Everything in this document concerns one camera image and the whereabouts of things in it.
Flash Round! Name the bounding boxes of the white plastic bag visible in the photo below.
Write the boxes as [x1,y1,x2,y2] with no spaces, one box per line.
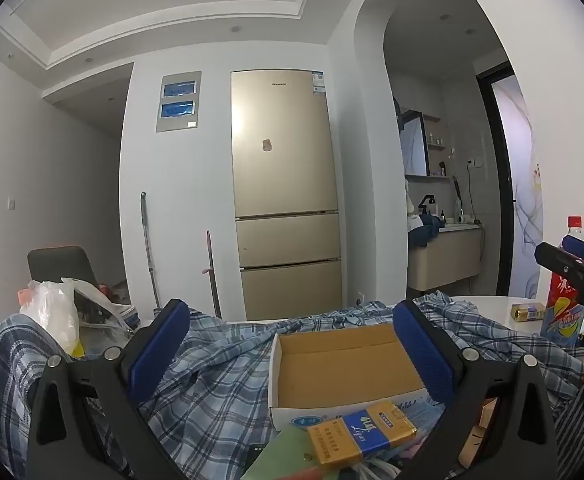
[19,277,138,356]

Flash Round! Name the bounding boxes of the grey mop handle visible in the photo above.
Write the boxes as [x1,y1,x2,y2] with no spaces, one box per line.
[140,192,161,311]

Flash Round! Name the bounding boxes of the red-capped soda bottle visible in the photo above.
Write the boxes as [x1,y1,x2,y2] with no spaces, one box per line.
[540,216,584,348]

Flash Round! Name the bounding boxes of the wall shelf with bottles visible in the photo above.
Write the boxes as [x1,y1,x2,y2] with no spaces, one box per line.
[424,115,447,150]

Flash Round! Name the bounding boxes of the striped grey garment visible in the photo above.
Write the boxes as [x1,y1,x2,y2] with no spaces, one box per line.
[554,395,584,466]

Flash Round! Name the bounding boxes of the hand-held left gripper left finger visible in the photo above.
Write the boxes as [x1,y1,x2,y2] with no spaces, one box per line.
[26,298,193,480]

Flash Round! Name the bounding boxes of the blue plaid shirt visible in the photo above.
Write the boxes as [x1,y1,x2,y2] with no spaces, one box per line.
[0,290,584,480]

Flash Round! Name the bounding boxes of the cardboard box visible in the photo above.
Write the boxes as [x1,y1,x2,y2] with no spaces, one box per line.
[268,323,427,431]

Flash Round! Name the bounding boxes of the black door frame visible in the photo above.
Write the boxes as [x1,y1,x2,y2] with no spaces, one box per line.
[476,60,517,297]

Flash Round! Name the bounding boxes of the grey wall panel blue windows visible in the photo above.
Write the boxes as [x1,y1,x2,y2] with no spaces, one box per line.
[155,71,202,134]

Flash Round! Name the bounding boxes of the beige vanity cabinet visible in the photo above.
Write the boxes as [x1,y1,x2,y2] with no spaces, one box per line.
[407,227,485,291]

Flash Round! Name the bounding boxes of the green pad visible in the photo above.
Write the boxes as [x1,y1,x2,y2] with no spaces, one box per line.
[242,427,323,480]

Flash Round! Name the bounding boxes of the bathroom mirror cabinet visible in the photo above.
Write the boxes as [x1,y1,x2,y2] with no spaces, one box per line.
[399,109,430,177]

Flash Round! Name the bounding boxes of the pink broom handle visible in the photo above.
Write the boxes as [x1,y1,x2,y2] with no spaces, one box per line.
[201,230,223,320]

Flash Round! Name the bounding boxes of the small gold box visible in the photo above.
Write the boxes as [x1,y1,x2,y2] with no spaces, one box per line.
[510,303,548,322]

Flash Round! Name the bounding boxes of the stack of books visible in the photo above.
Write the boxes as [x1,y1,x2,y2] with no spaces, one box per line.
[117,305,140,331]

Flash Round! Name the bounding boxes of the grey hair styling wand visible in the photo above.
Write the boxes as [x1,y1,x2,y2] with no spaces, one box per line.
[452,176,465,221]

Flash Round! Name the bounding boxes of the dark blue cloth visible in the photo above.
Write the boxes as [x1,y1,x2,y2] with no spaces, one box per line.
[408,214,445,250]

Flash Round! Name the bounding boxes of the gold three-door refrigerator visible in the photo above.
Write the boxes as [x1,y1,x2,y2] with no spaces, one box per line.
[230,70,343,322]

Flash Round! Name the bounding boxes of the white soft toy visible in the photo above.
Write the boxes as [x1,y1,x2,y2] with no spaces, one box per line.
[406,180,420,231]

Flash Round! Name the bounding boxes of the yellow and blue cigarette pack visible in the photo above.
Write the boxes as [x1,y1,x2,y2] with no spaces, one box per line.
[306,400,419,471]

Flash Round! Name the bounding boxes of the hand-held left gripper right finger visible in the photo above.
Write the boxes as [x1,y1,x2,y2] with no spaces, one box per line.
[392,299,558,480]

